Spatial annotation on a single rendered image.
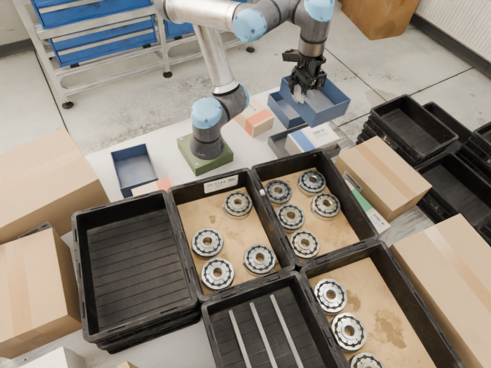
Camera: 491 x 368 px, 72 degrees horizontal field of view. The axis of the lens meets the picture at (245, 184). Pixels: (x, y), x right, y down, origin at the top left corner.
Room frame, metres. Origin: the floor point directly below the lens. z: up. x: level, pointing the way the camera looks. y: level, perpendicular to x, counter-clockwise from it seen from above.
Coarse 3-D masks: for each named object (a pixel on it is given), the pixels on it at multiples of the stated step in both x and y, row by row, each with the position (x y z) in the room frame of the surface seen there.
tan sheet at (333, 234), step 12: (312, 168) 0.84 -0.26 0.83; (288, 180) 0.77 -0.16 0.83; (276, 192) 0.71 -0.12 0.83; (300, 192) 0.72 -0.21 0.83; (300, 204) 0.66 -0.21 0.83; (312, 216) 0.62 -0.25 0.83; (312, 228) 0.57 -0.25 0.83; (324, 228) 0.58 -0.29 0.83; (336, 228) 0.58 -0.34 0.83; (348, 228) 0.59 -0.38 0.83; (324, 240) 0.53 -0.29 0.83; (336, 240) 0.53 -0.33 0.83; (348, 240) 0.54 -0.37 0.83; (324, 252) 0.49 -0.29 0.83
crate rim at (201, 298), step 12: (204, 180) 0.66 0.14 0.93; (252, 180) 0.68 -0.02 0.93; (168, 192) 0.59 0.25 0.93; (264, 204) 0.59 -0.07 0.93; (180, 228) 0.47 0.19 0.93; (276, 228) 0.50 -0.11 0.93; (288, 252) 0.43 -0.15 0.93; (192, 264) 0.36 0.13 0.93; (192, 276) 0.32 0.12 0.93; (264, 276) 0.35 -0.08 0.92; (228, 288) 0.30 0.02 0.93; (204, 300) 0.26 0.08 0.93
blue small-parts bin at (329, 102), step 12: (324, 84) 1.01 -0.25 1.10; (288, 96) 0.94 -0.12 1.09; (324, 96) 0.99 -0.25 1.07; (336, 96) 0.96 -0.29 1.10; (348, 96) 0.92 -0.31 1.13; (300, 108) 0.88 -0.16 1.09; (312, 108) 0.84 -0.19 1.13; (324, 108) 0.93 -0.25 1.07; (336, 108) 0.87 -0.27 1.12; (312, 120) 0.83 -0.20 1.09; (324, 120) 0.85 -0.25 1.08
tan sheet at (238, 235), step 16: (192, 208) 0.60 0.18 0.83; (208, 208) 0.61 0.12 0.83; (192, 224) 0.54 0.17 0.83; (208, 224) 0.54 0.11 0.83; (224, 224) 0.55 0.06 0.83; (240, 224) 0.56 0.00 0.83; (256, 224) 0.56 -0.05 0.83; (224, 240) 0.49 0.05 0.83; (240, 240) 0.50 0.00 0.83; (256, 240) 0.50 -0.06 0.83; (192, 256) 0.42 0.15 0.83; (224, 256) 0.43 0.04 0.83; (240, 256) 0.44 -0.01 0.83; (240, 272) 0.38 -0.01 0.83
